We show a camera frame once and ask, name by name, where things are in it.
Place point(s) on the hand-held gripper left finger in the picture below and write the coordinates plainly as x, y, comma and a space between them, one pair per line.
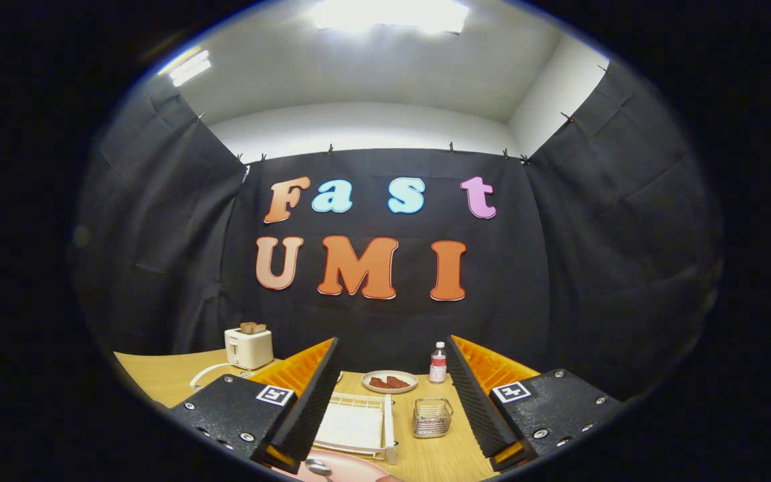
308, 402

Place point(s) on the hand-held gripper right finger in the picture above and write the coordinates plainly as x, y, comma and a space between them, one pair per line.
476, 402

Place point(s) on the metal spoon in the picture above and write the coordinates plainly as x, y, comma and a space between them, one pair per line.
316, 466

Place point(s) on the pink plate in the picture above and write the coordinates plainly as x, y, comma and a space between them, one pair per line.
352, 466

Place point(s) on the white plate with meat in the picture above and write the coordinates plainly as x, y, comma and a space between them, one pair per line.
389, 373

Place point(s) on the clear bottle with red label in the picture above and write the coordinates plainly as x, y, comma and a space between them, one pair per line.
438, 367

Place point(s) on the red meat piece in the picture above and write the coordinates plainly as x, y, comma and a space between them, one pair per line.
398, 382
378, 383

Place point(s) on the white toaster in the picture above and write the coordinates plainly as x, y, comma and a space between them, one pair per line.
249, 349

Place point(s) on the black backdrop cloth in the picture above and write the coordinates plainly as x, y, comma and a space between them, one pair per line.
559, 268

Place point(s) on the row of small black clips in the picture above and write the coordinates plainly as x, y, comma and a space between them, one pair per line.
451, 146

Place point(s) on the small ceiling light bars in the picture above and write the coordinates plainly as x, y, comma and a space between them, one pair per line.
190, 68

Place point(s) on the large ceiling light panel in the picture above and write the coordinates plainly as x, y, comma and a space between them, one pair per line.
389, 13

